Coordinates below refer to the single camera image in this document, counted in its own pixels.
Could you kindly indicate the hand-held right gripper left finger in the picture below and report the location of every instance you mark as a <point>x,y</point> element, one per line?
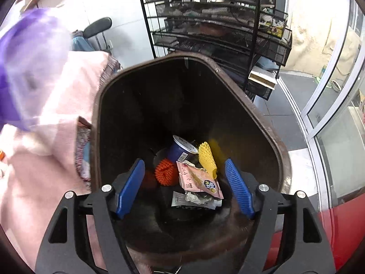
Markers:
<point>129,188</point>

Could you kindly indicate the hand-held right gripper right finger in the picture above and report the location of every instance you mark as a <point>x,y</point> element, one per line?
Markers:
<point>238,188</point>

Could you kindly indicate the orange spiky ball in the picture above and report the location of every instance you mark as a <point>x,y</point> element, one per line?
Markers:
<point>164,171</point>

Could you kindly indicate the pink snack packet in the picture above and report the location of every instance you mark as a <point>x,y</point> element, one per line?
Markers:
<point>196,181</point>

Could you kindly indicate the yellow foam fruit net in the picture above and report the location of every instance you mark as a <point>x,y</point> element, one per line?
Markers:
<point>207,158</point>

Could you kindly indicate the white wrapper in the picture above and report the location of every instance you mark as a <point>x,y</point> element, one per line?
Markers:
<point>182,199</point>

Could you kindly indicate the blue cup with white lid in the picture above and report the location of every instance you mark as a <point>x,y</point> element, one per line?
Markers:
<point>178,149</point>

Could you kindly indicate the brown plastic bin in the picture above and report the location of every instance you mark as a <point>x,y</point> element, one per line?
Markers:
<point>142,105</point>

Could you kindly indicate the purple plastic bag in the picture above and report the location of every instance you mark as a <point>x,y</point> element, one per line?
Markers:
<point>31,68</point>

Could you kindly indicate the pink blanket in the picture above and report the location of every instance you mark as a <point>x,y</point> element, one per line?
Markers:
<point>42,162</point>

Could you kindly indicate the white cardboard box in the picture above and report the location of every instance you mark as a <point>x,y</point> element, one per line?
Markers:
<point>262,78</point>

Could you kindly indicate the glass sliding door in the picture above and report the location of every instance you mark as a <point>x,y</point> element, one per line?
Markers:
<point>336,114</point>

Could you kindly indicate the small round bowl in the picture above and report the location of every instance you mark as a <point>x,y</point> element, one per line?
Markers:
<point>336,86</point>

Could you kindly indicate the blue cloth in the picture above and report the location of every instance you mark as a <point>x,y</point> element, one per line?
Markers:
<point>82,44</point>

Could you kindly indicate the black office chair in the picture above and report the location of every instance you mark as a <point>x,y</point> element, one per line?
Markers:
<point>98,25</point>

